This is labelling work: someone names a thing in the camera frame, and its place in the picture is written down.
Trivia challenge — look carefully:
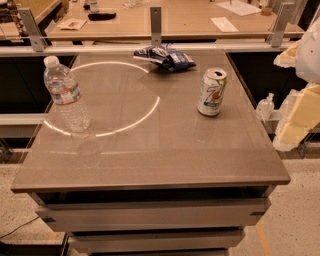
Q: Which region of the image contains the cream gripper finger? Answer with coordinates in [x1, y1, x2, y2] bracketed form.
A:
[273, 83, 320, 152]
[273, 41, 300, 68]

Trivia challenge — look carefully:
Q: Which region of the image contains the blue chip bag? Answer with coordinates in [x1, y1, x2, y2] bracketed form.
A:
[133, 46, 196, 72]

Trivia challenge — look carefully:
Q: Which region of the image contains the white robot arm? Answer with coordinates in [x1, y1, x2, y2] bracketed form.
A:
[273, 18, 320, 152]

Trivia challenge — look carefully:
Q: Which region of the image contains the green white 7up can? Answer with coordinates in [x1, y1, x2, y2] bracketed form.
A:
[197, 68, 227, 116]

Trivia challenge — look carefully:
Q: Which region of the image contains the small clear bottle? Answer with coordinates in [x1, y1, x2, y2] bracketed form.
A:
[255, 93, 274, 121]

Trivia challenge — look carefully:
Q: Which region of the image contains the small brown round object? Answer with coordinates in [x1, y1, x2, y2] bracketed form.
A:
[261, 7, 272, 16]

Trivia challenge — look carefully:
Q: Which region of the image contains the white paper sheet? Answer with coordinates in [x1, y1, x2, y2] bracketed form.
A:
[217, 0, 261, 16]

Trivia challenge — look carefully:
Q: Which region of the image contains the small white paper card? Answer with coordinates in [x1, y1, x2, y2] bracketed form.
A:
[211, 17, 238, 32]

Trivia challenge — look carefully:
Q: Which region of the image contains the upper cabinet drawer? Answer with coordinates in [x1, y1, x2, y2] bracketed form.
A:
[36, 198, 271, 232]

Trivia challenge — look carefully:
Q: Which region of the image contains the cabinet drawer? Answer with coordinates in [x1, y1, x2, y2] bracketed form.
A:
[36, 198, 271, 232]
[69, 230, 244, 254]

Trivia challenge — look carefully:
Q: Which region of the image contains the black object on far table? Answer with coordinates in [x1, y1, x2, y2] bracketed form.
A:
[88, 13, 117, 21]

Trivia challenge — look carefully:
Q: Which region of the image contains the tan paper packet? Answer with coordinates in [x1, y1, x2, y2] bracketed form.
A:
[58, 18, 87, 31]

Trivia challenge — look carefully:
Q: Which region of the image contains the clear plastic water bottle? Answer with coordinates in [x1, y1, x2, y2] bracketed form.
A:
[43, 56, 91, 133]

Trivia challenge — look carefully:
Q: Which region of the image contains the lower cabinet drawer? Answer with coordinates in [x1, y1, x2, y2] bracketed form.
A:
[69, 230, 244, 254]

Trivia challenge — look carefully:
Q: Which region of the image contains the right metal bracket post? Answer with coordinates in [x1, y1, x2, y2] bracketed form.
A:
[267, 2, 295, 47]

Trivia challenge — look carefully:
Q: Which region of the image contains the metal bracket post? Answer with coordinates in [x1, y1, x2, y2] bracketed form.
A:
[18, 8, 47, 52]
[267, 2, 295, 47]
[150, 6, 162, 46]

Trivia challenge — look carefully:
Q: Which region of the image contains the middle metal bracket post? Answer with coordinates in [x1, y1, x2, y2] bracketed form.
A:
[150, 6, 162, 46]

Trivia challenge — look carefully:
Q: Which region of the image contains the left metal bracket post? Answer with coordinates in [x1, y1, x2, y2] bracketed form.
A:
[18, 8, 47, 52]

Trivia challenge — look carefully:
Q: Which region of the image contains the black floor cable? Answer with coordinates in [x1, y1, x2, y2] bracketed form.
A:
[0, 215, 40, 240]

